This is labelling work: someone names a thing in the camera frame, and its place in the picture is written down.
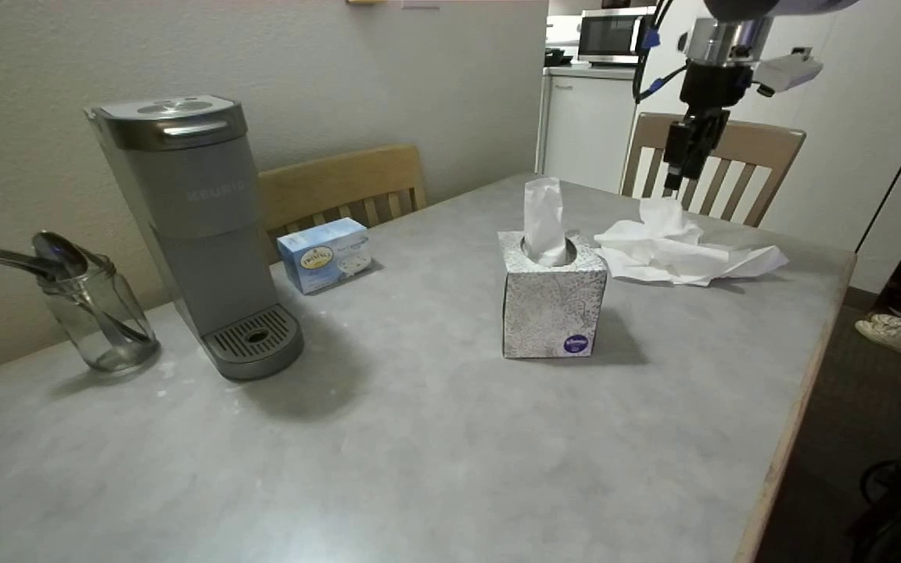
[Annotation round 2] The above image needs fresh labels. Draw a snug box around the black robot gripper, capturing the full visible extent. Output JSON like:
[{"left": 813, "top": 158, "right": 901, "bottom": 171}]
[{"left": 660, "top": 61, "right": 756, "bottom": 198}]

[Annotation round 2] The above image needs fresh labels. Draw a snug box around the white tissue paper sheet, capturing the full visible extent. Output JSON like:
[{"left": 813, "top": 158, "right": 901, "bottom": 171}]
[{"left": 636, "top": 193, "right": 706, "bottom": 254}]

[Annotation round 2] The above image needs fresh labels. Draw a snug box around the crumpled white tissue pile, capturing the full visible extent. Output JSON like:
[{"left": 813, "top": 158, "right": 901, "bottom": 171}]
[{"left": 591, "top": 216, "right": 793, "bottom": 290}]

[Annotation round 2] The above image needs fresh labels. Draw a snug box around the white tissue in box opening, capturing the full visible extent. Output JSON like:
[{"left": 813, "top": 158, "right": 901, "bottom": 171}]
[{"left": 519, "top": 176, "right": 568, "bottom": 267}]

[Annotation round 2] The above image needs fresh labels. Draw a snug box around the grey cube tissue box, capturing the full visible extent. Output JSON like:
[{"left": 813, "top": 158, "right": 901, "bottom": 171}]
[{"left": 497, "top": 229, "right": 612, "bottom": 364}]

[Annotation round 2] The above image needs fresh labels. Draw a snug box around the grey rectangular box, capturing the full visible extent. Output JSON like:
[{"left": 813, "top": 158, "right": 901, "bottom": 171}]
[{"left": 86, "top": 94, "right": 307, "bottom": 384}]

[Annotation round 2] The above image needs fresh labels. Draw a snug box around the wooden slat-back chair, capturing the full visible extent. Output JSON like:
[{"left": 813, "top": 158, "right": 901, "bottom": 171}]
[
  {"left": 618, "top": 109, "right": 810, "bottom": 233},
  {"left": 255, "top": 142, "right": 431, "bottom": 264}
]

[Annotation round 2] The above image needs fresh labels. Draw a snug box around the white mini fridge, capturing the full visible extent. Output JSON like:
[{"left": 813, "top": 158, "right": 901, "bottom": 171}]
[{"left": 534, "top": 65, "right": 640, "bottom": 198}]

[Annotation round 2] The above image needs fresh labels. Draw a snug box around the black microwave oven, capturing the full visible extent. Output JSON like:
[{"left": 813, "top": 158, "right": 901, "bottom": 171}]
[{"left": 577, "top": 5, "right": 660, "bottom": 65}]

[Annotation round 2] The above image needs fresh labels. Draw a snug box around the small light blue carton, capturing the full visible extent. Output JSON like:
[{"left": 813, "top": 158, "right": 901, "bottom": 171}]
[{"left": 276, "top": 216, "right": 377, "bottom": 296}]

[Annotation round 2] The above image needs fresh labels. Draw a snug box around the clear glass jar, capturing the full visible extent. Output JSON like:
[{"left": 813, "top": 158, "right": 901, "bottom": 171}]
[{"left": 32, "top": 243, "right": 164, "bottom": 374}]

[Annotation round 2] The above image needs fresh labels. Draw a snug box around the metal spoon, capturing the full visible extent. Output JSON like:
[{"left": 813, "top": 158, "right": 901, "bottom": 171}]
[
  {"left": 32, "top": 229, "right": 157, "bottom": 347},
  {"left": 0, "top": 242, "right": 68, "bottom": 282}
]

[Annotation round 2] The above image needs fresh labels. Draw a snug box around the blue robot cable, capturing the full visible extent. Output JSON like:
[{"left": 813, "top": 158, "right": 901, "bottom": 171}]
[{"left": 629, "top": 0, "right": 678, "bottom": 104}]

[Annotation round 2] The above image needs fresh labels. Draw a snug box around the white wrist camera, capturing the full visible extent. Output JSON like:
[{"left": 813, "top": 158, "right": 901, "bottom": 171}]
[{"left": 752, "top": 44, "right": 826, "bottom": 100}]

